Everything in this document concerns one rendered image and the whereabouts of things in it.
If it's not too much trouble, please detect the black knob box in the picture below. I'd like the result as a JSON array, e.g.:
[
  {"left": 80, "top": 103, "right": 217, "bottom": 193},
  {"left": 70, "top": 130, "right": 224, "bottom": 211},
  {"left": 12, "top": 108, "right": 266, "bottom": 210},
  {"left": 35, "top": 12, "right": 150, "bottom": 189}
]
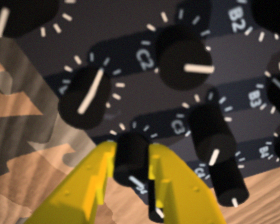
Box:
[{"left": 0, "top": 0, "right": 280, "bottom": 224}]

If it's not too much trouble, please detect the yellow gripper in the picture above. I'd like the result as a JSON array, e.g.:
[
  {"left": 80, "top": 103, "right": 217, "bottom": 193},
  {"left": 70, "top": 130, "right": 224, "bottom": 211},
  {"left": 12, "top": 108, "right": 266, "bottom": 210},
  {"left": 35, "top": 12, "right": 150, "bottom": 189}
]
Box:
[{"left": 23, "top": 141, "right": 226, "bottom": 224}]

